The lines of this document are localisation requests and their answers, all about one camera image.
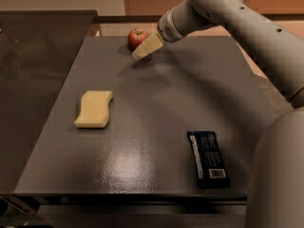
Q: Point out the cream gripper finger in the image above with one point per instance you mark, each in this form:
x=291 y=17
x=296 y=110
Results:
x=149 y=45

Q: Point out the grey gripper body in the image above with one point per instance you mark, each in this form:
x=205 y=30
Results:
x=166 y=29

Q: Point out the red apple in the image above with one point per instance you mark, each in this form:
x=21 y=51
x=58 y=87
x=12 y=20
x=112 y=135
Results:
x=136 y=37

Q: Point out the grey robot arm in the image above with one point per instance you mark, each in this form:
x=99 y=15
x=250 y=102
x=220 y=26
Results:
x=276 y=184

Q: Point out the yellow sponge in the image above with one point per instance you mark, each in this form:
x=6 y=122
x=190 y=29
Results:
x=94 y=109

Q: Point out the dark blue snack bar wrapper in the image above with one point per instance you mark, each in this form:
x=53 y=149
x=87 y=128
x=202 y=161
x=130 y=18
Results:
x=211 y=171

